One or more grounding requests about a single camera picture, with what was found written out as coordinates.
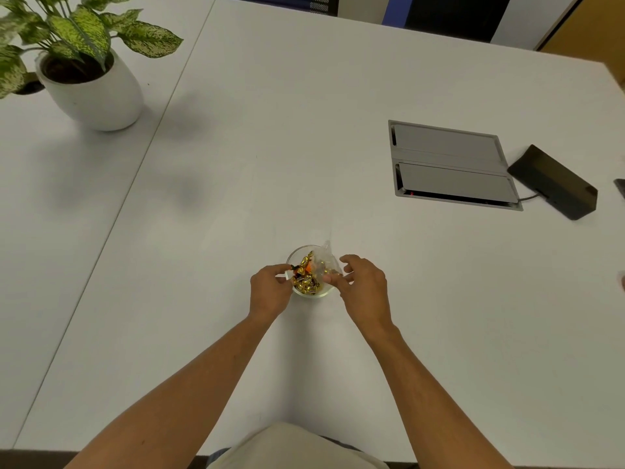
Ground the person's right hand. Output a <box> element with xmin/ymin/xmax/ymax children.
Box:
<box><xmin>322</xmin><ymin>254</ymin><xmax>395</xmax><ymax>341</ymax></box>

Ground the person's left hand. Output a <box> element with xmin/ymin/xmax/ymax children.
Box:
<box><xmin>249</xmin><ymin>263</ymin><xmax>297</xmax><ymax>324</ymax></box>

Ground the pile of candy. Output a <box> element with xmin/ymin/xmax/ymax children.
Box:
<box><xmin>290</xmin><ymin>251</ymin><xmax>326</xmax><ymax>295</ymax></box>

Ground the clear glass bowl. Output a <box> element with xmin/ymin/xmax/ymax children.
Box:
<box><xmin>285</xmin><ymin>244</ymin><xmax>342</xmax><ymax>300</ymax></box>

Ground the clear plastic bag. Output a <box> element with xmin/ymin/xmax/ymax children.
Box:
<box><xmin>309</xmin><ymin>233</ymin><xmax>346</xmax><ymax>290</ymax></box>

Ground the person's right forearm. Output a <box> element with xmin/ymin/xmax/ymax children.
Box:
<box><xmin>363</xmin><ymin>326</ymin><xmax>514</xmax><ymax>469</ymax></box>

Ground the person's left forearm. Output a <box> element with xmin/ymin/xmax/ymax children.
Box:
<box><xmin>63</xmin><ymin>311</ymin><xmax>275</xmax><ymax>469</ymax></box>

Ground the person's beige shirt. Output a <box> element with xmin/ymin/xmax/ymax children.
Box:
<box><xmin>207</xmin><ymin>422</ymin><xmax>391</xmax><ymax>469</ymax></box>

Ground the white table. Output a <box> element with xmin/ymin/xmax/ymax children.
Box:
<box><xmin>0</xmin><ymin>0</ymin><xmax>217</xmax><ymax>451</ymax></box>
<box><xmin>12</xmin><ymin>0</ymin><xmax>625</xmax><ymax>469</ymax></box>

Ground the black rectangular box device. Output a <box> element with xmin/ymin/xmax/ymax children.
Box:
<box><xmin>507</xmin><ymin>144</ymin><xmax>598</xmax><ymax>221</ymax></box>

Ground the white plant pot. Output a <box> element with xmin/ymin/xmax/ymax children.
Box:
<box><xmin>35</xmin><ymin>47</ymin><xmax>145</xmax><ymax>132</ymax></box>

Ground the dark mesh office chair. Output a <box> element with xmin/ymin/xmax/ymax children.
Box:
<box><xmin>233</xmin><ymin>0</ymin><xmax>340</xmax><ymax>18</ymax></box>

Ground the black office chair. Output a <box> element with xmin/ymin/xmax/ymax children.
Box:
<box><xmin>404</xmin><ymin>0</ymin><xmax>514</xmax><ymax>44</ymax></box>

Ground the small dark round dish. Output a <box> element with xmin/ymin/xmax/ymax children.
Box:
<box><xmin>12</xmin><ymin>72</ymin><xmax>46</xmax><ymax>96</ymax></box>

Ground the green speckled leafy plant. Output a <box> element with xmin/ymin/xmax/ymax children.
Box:
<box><xmin>0</xmin><ymin>0</ymin><xmax>184</xmax><ymax>101</ymax></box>

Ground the light wooden cabinet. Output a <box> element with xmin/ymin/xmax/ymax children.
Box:
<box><xmin>538</xmin><ymin>0</ymin><xmax>625</xmax><ymax>87</ymax></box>

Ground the grey table cable hatch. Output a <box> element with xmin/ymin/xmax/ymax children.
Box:
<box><xmin>388</xmin><ymin>119</ymin><xmax>524</xmax><ymax>212</ymax></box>

